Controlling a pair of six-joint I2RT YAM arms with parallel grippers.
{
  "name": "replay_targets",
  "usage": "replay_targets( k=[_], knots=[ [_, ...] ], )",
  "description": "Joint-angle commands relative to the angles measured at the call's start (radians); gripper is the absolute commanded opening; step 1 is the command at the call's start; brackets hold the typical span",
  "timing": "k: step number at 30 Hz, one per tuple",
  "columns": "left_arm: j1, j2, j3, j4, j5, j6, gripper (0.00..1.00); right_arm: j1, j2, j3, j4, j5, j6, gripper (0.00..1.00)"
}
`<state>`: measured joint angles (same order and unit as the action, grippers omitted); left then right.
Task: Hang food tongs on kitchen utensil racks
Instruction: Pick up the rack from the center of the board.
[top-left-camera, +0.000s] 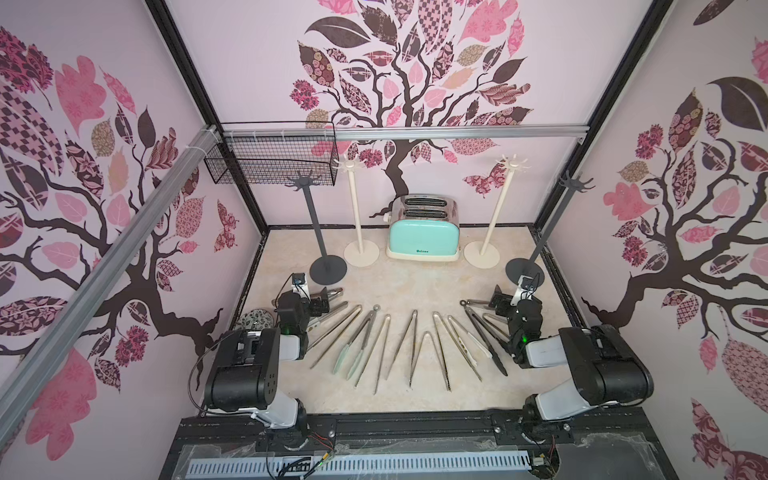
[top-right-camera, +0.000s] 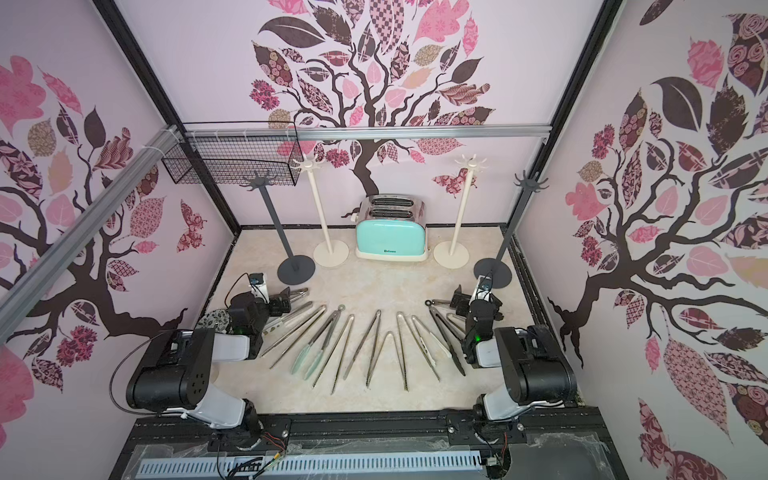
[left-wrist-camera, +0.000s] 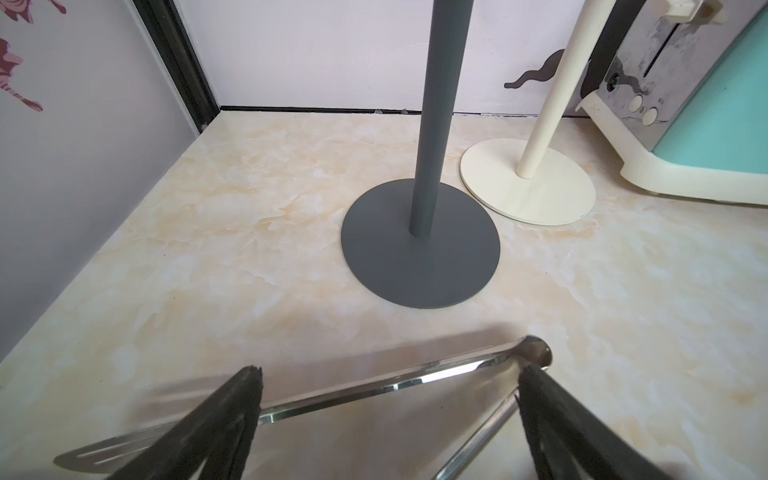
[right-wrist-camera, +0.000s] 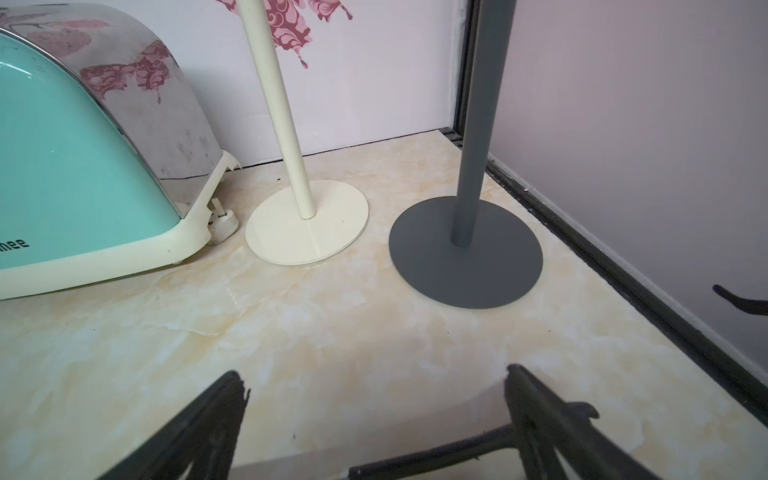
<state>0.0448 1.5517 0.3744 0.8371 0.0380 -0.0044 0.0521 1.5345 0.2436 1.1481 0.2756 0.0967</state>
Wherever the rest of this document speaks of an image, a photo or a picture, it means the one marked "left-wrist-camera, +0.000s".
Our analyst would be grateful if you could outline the slotted steel spatula tongs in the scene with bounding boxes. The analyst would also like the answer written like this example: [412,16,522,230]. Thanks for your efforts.
[53,335,553,474]

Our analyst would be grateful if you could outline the mint green toaster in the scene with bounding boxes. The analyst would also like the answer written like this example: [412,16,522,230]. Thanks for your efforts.
[579,1,767,205]

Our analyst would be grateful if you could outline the cream utensil rack left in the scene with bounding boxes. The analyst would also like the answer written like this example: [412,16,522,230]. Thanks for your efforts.
[460,0,615,226]

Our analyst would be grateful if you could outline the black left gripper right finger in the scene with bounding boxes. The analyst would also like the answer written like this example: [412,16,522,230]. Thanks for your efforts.
[517,364,669,479]

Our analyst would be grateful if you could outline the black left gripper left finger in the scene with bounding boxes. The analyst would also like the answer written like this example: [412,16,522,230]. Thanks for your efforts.
[110,366,263,479]

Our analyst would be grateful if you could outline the grey utensil rack stand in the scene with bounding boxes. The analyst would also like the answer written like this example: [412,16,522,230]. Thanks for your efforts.
[340,1,501,309]

